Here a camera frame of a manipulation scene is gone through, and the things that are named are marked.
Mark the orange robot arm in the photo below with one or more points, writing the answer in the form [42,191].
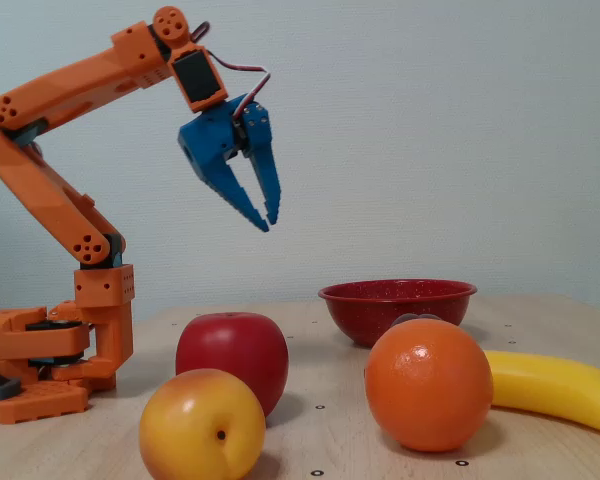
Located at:
[35,190]

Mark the orange grid base plate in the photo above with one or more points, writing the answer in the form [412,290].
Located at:
[40,402]

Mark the red apple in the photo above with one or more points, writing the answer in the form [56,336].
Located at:
[230,350]

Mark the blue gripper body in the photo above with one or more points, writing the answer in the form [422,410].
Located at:
[207,142]

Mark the black table clamp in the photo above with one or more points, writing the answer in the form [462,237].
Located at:
[2,387]

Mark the yellow orange peach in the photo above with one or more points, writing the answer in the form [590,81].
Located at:
[195,430]

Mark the orange fruit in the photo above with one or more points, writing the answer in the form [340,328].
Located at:
[425,390]

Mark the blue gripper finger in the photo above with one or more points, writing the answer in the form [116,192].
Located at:
[235,195]
[265,160]

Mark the purple plum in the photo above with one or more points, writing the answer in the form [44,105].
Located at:
[415,318]

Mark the yellow banana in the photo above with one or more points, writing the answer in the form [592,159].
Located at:
[555,385]

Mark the red speckled bowl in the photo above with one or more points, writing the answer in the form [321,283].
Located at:
[370,310]

